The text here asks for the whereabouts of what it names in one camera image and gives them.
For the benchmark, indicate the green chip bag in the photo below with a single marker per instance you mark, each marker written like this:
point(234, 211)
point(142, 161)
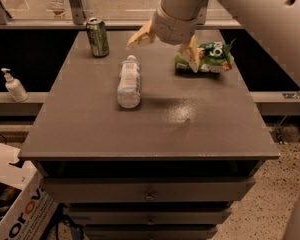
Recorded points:
point(215, 57)

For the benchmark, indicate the white cardboard box orange letters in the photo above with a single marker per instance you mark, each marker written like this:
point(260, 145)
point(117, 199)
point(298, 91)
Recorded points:
point(30, 206)

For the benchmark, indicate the white pump dispenser bottle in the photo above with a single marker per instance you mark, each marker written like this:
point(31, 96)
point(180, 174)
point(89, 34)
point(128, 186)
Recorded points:
point(14, 87)

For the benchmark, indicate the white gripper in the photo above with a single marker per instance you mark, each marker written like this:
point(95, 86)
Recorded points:
point(174, 29)

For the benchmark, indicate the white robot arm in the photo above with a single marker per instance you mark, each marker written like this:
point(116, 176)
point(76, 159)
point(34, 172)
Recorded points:
point(273, 211)

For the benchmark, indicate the green soda can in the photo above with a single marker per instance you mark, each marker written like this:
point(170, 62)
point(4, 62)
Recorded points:
point(97, 36)

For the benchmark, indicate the clear blue-label plastic bottle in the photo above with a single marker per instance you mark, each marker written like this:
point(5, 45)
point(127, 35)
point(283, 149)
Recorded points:
point(128, 90)

